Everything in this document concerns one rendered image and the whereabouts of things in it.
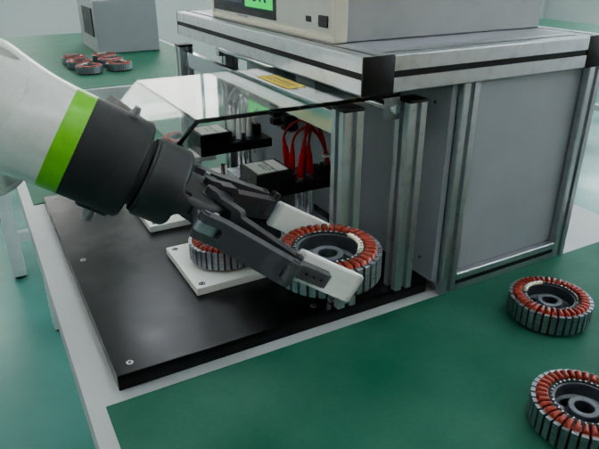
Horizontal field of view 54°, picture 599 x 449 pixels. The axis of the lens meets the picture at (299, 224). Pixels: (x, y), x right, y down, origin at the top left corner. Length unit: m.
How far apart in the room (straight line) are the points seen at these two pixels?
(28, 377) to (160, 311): 1.29
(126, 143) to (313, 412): 0.37
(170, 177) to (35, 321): 1.88
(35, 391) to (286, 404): 1.41
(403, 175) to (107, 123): 0.43
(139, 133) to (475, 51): 0.46
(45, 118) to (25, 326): 1.88
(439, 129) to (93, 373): 0.56
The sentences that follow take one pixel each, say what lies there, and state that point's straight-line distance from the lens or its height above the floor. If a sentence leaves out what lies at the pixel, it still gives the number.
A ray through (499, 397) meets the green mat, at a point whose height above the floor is 0.75.
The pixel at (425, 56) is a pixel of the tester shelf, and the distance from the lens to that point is 0.75.
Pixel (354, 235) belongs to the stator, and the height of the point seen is 0.95.
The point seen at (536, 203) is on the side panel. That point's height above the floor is 0.86.
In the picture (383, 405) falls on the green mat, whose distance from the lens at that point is 0.71.
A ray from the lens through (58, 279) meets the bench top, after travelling 1.02.
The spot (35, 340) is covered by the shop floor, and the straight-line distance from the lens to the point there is 2.26.
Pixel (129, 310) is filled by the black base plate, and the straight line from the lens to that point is 0.86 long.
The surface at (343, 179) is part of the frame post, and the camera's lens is 0.74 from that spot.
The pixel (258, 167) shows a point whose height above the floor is 0.92.
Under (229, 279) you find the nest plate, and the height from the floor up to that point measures 0.78.
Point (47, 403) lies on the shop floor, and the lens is 1.98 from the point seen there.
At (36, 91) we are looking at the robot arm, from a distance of 0.51.
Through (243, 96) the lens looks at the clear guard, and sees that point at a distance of 0.73.
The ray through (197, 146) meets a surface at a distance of 1.11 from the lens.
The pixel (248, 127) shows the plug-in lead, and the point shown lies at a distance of 1.14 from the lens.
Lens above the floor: 1.22
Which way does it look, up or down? 25 degrees down
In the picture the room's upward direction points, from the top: straight up
